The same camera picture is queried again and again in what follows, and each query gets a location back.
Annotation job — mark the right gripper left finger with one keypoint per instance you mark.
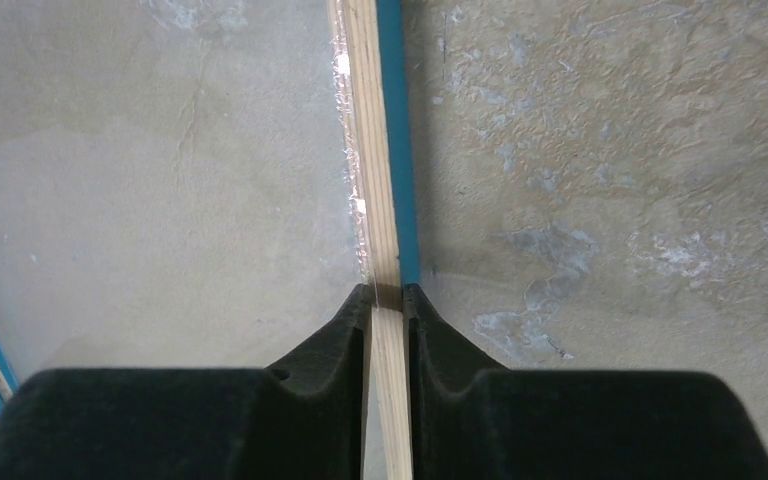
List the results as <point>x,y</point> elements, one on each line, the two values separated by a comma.
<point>302,417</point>

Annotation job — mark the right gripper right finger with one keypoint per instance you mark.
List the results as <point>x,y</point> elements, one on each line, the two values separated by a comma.
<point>473,418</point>

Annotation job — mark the clear acrylic sheet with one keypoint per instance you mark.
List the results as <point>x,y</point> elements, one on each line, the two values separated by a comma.
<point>159,199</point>

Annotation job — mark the blue wooden picture frame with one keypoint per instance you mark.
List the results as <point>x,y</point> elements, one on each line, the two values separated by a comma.
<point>377,166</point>

